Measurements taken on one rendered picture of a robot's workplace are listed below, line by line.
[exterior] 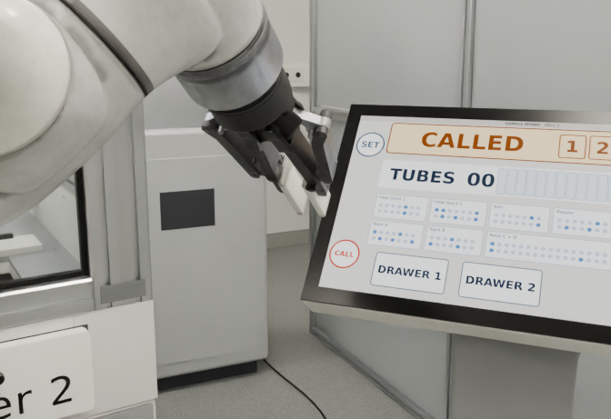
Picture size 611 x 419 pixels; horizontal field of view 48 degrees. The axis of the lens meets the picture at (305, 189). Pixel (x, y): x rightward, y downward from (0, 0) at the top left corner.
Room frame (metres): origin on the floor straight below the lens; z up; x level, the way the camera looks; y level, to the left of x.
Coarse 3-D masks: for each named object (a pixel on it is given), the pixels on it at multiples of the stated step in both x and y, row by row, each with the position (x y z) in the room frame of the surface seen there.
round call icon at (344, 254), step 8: (336, 240) 0.87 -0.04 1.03; (344, 240) 0.87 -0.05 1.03; (352, 240) 0.87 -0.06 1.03; (360, 240) 0.86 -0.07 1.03; (336, 248) 0.86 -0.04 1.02; (344, 248) 0.86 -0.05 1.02; (352, 248) 0.86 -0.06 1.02; (360, 248) 0.86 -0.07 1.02; (328, 256) 0.86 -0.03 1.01; (336, 256) 0.86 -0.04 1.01; (344, 256) 0.85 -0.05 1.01; (352, 256) 0.85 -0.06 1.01; (328, 264) 0.85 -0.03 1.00; (336, 264) 0.85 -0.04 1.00; (344, 264) 0.85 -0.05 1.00; (352, 264) 0.84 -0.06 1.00
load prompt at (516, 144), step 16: (400, 128) 0.96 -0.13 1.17; (416, 128) 0.95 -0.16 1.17; (432, 128) 0.95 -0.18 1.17; (448, 128) 0.94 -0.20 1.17; (464, 128) 0.93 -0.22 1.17; (480, 128) 0.92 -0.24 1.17; (496, 128) 0.92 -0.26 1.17; (512, 128) 0.91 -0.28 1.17; (528, 128) 0.90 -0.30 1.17; (544, 128) 0.89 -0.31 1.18; (400, 144) 0.94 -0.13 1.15; (416, 144) 0.94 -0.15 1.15; (432, 144) 0.93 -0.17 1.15; (448, 144) 0.92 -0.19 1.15; (464, 144) 0.91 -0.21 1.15; (480, 144) 0.91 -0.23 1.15; (496, 144) 0.90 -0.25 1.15; (512, 144) 0.89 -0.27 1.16; (528, 144) 0.89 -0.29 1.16; (544, 144) 0.88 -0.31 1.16; (560, 144) 0.87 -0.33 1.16; (576, 144) 0.87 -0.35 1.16; (592, 144) 0.86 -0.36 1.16; (608, 144) 0.85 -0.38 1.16; (512, 160) 0.88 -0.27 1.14; (528, 160) 0.87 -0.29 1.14; (544, 160) 0.86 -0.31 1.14; (560, 160) 0.86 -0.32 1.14; (576, 160) 0.85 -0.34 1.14; (592, 160) 0.85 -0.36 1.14; (608, 160) 0.84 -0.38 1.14
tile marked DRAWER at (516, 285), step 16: (464, 272) 0.79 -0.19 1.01; (480, 272) 0.79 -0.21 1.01; (496, 272) 0.78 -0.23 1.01; (512, 272) 0.78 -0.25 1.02; (528, 272) 0.77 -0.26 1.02; (464, 288) 0.78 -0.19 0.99; (480, 288) 0.78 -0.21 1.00; (496, 288) 0.77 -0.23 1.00; (512, 288) 0.77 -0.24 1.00; (528, 288) 0.76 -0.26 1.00; (528, 304) 0.75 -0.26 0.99
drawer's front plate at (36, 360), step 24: (48, 336) 0.79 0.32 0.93; (72, 336) 0.80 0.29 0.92; (0, 360) 0.76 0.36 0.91; (24, 360) 0.77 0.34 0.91; (48, 360) 0.78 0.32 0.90; (72, 360) 0.80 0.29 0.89; (24, 384) 0.77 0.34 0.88; (48, 384) 0.78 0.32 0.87; (72, 384) 0.80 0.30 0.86; (24, 408) 0.77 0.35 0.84; (48, 408) 0.78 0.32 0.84; (72, 408) 0.80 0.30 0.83
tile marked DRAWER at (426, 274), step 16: (384, 256) 0.84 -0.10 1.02; (400, 256) 0.83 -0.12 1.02; (416, 256) 0.83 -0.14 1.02; (384, 272) 0.82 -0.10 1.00; (400, 272) 0.82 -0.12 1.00; (416, 272) 0.81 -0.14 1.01; (432, 272) 0.81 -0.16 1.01; (400, 288) 0.80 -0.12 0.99; (416, 288) 0.80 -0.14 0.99; (432, 288) 0.79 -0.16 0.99
